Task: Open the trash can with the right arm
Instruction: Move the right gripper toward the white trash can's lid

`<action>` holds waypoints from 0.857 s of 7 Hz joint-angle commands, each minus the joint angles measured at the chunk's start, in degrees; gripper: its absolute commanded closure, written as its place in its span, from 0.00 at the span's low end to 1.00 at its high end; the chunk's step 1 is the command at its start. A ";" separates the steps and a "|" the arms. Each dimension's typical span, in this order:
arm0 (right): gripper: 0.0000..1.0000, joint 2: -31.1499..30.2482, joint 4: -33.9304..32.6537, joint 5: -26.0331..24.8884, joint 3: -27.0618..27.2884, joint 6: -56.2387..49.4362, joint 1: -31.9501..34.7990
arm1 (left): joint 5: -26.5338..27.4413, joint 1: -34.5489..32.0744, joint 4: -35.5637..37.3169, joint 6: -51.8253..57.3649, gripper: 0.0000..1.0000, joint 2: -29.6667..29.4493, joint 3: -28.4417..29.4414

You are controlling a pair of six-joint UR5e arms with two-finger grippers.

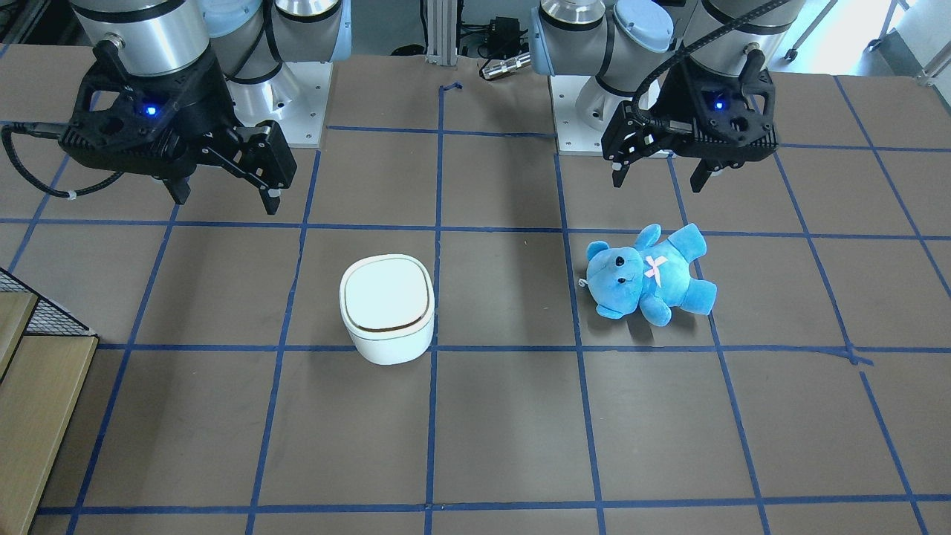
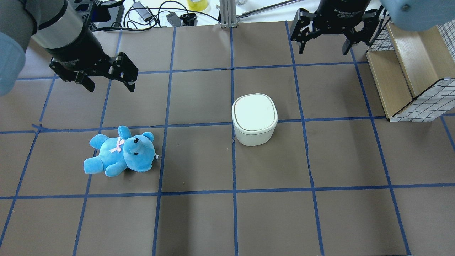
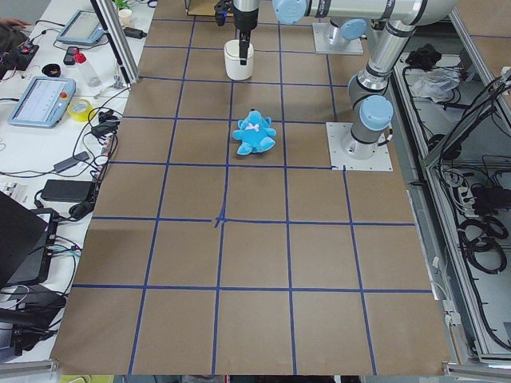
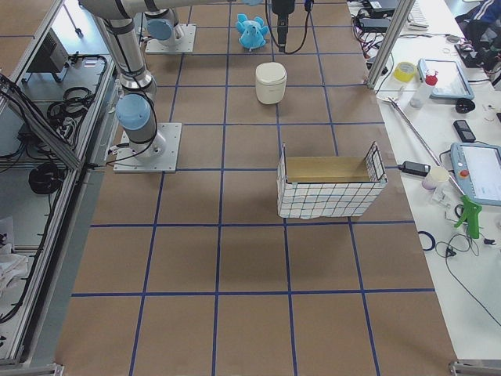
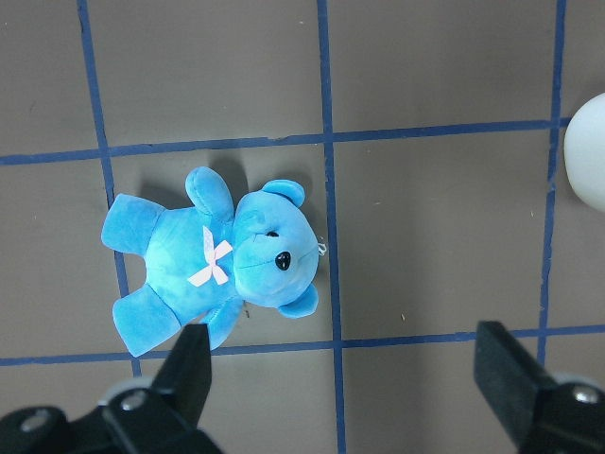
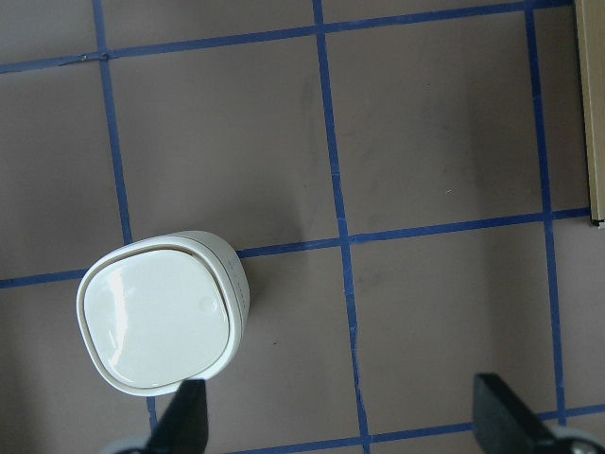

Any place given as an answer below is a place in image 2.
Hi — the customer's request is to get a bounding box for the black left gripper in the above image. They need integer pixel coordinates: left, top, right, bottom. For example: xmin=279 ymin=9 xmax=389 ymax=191
xmin=49 ymin=34 xmax=139 ymax=92

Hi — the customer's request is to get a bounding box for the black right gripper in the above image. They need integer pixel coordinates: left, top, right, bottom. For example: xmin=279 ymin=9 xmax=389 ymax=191
xmin=290 ymin=0 xmax=384 ymax=55

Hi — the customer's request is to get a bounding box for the white trash can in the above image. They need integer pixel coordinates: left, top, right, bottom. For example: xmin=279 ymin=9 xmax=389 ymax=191
xmin=232 ymin=94 xmax=278 ymax=147

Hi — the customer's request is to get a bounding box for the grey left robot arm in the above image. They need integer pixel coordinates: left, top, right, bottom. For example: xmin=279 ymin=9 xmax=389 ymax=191
xmin=0 ymin=0 xmax=138 ymax=96

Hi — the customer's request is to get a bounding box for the black power adapter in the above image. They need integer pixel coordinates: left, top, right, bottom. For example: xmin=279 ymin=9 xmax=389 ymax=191
xmin=132 ymin=1 xmax=153 ymax=22

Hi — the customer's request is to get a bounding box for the blue teddy bear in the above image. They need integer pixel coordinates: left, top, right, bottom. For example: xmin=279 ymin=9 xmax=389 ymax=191
xmin=83 ymin=126 xmax=160 ymax=177

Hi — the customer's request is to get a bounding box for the long metal rod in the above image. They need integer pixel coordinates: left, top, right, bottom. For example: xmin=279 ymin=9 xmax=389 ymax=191
xmin=236 ymin=0 xmax=302 ymax=20

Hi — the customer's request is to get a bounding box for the yellow tape roll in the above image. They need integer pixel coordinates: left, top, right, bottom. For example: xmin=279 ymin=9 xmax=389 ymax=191
xmin=187 ymin=0 xmax=209 ymax=12

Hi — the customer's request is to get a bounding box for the aluminium frame post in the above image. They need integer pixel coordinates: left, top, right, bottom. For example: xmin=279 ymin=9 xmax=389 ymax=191
xmin=219 ymin=0 xmax=238 ymax=28

